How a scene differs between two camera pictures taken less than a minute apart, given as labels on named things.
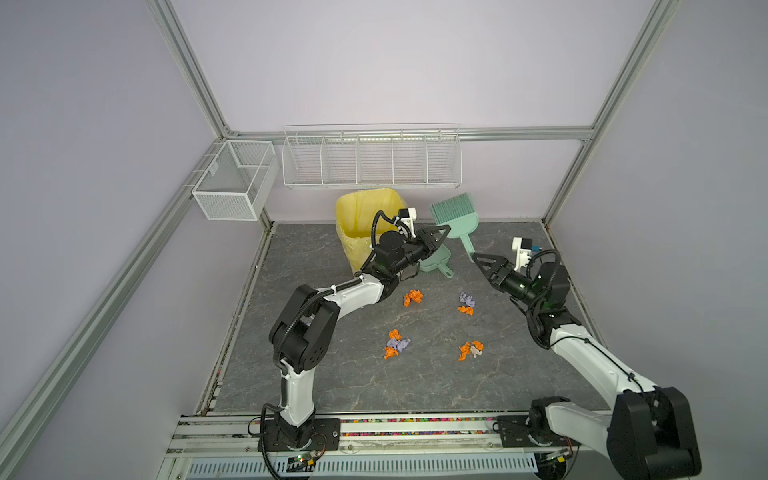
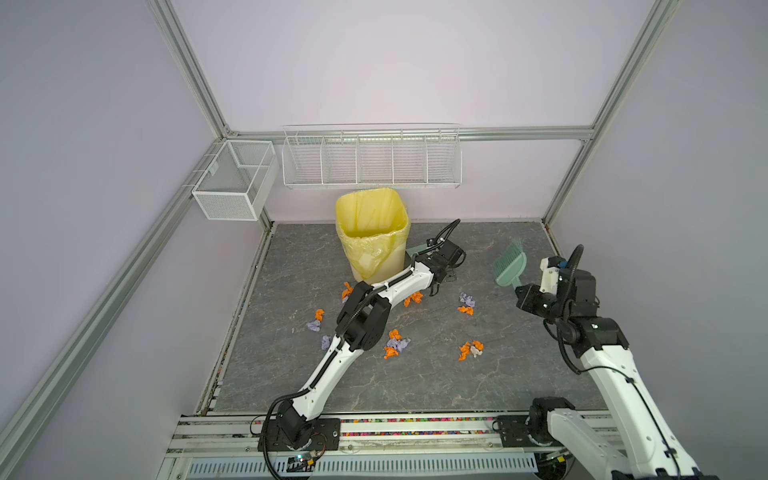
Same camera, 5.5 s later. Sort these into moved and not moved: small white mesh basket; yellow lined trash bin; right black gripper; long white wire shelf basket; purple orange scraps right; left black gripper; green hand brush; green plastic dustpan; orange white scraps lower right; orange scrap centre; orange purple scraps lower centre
Moved: green hand brush; green plastic dustpan; left black gripper; right black gripper
Not moved: yellow lined trash bin; purple orange scraps right; orange scrap centre; orange purple scraps lower centre; orange white scraps lower right; long white wire shelf basket; small white mesh basket
